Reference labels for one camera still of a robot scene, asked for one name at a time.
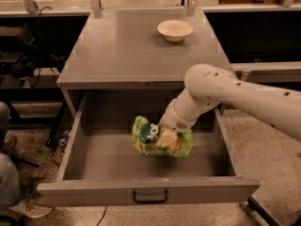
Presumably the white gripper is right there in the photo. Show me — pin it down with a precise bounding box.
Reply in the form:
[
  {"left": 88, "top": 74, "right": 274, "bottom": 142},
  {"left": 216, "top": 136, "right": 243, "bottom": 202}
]
[{"left": 156, "top": 99, "right": 195, "bottom": 148}]

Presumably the green rice chip bag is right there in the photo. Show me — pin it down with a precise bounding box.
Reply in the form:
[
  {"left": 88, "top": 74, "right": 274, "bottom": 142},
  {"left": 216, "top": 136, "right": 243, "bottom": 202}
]
[{"left": 132, "top": 116, "right": 193, "bottom": 157}]

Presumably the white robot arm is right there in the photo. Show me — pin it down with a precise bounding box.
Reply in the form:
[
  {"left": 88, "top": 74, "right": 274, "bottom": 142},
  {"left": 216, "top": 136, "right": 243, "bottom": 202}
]
[{"left": 160, "top": 64, "right": 301, "bottom": 140}]

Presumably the open grey top drawer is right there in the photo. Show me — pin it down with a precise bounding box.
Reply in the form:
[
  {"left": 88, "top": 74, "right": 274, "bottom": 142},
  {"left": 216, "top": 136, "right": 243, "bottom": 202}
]
[{"left": 38, "top": 90, "right": 260, "bottom": 206}]

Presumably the grey cabinet counter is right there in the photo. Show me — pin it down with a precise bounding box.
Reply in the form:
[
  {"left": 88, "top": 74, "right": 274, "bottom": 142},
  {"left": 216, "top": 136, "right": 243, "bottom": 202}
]
[{"left": 55, "top": 7, "right": 234, "bottom": 118}]

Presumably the white paper bowl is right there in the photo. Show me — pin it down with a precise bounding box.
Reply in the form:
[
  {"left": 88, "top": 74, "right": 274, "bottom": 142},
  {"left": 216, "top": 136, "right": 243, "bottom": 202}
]
[{"left": 157, "top": 20, "right": 194, "bottom": 42}]

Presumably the beige sneaker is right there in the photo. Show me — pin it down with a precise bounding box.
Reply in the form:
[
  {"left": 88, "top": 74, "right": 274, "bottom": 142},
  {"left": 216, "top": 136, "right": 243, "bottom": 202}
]
[{"left": 8, "top": 189, "right": 53, "bottom": 218}]

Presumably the dark machine on left shelf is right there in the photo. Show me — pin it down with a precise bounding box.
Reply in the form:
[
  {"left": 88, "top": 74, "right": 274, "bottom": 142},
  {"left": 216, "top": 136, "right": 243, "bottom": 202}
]
[{"left": 0, "top": 24, "right": 41, "bottom": 80}]

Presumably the person's jeans leg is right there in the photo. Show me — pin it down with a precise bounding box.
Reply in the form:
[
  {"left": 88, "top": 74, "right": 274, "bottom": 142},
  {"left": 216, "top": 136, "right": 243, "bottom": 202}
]
[{"left": 0, "top": 102, "right": 22, "bottom": 206}]

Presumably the black drawer handle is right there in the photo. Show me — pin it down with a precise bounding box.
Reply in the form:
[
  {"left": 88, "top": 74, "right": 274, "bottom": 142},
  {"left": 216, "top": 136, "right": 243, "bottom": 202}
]
[{"left": 132, "top": 189, "right": 168, "bottom": 204}]

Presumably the black floor cable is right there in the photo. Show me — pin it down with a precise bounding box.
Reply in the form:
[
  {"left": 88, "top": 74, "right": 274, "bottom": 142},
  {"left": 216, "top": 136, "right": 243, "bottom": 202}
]
[{"left": 94, "top": 206, "right": 108, "bottom": 226}]

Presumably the black cable on left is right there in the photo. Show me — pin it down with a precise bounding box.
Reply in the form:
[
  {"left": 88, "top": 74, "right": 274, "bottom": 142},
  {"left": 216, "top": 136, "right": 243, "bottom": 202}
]
[{"left": 18, "top": 6, "right": 64, "bottom": 89}]

